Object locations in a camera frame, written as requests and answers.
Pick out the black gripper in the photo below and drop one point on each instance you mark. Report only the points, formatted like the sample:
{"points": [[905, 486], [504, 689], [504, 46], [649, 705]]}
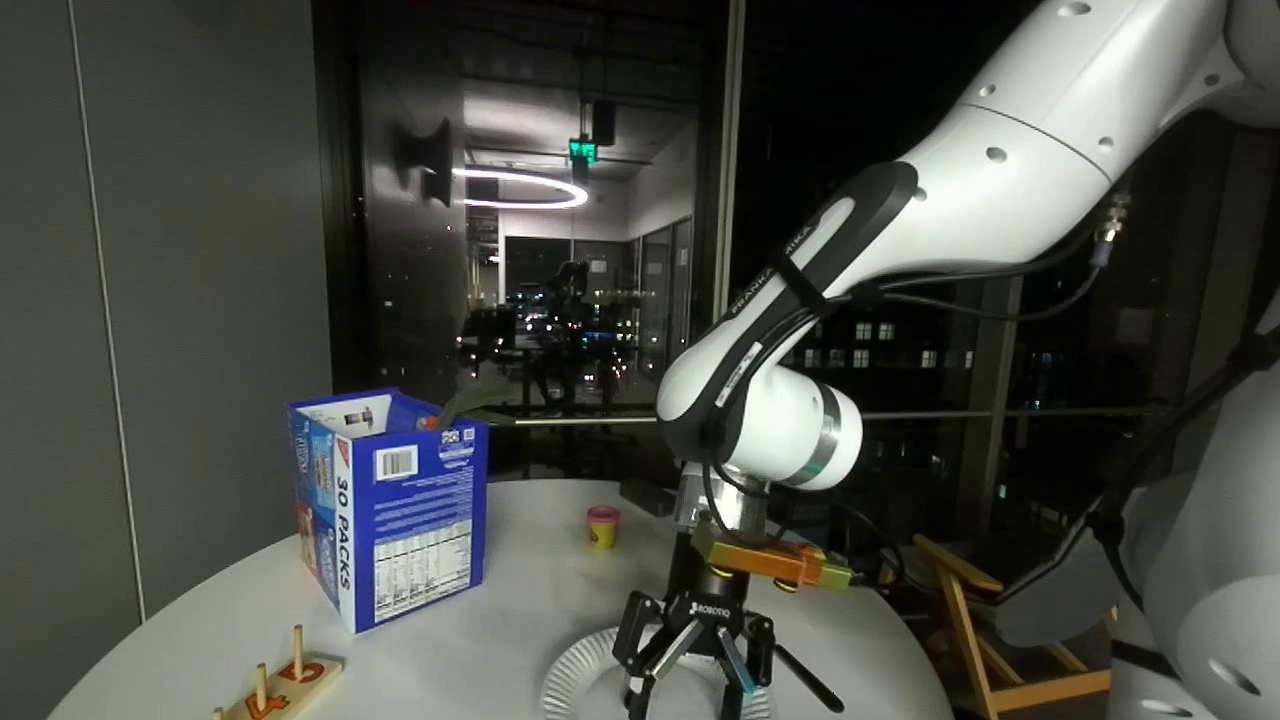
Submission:
{"points": [[703, 594]]}

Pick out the yellow cup with pink lid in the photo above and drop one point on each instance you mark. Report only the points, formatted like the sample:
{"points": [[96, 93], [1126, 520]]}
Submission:
{"points": [[604, 528]]}

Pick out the white paper plate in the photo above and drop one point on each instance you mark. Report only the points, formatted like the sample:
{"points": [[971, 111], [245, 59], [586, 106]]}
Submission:
{"points": [[582, 674]]}

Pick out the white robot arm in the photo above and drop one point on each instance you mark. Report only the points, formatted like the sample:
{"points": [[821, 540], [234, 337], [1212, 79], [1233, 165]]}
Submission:
{"points": [[1014, 146]]}

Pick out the green exit sign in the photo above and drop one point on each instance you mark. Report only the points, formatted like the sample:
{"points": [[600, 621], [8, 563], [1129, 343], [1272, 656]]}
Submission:
{"points": [[582, 148]]}

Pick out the wooden peg board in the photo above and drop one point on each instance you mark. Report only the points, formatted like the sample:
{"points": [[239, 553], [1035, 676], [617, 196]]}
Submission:
{"points": [[284, 676]]}

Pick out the blue cardboard box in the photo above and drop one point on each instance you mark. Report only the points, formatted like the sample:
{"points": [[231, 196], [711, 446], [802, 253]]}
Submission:
{"points": [[401, 533]]}

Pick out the wooden chair frame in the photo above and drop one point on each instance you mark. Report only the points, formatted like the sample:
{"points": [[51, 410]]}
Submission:
{"points": [[967, 625]]}

